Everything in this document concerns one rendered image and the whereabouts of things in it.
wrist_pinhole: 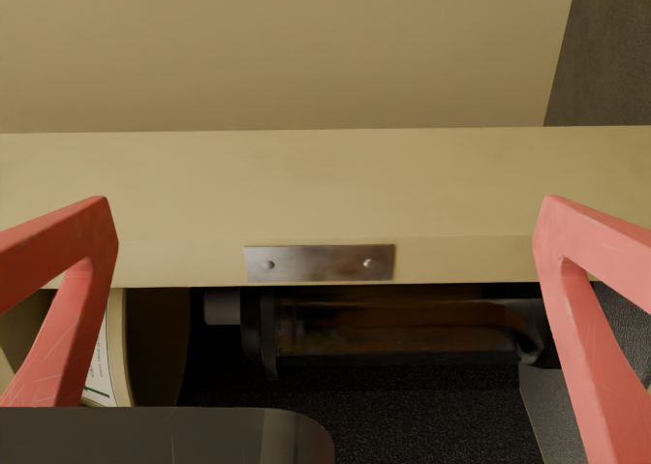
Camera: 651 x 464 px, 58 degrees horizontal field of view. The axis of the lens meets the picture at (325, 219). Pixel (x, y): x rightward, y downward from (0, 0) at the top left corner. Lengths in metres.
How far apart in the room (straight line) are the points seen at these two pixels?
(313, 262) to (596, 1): 0.43
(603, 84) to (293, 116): 0.34
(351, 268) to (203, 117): 0.48
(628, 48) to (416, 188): 0.31
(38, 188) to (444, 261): 0.21
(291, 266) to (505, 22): 0.48
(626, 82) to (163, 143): 0.39
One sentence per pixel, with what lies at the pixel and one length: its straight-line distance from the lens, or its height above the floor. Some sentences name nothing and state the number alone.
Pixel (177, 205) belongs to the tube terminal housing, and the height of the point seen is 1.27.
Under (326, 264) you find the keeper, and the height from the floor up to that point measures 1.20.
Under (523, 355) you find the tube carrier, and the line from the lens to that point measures 0.44.
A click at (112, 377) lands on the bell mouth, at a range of 0.39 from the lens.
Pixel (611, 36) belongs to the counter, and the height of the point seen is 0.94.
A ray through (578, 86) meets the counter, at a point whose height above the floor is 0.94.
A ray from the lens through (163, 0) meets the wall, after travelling 0.69.
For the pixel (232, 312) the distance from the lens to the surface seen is 0.44.
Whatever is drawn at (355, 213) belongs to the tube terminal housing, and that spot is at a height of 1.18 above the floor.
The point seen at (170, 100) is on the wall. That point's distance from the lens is 0.73.
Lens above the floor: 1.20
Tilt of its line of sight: level
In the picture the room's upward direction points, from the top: 91 degrees counter-clockwise
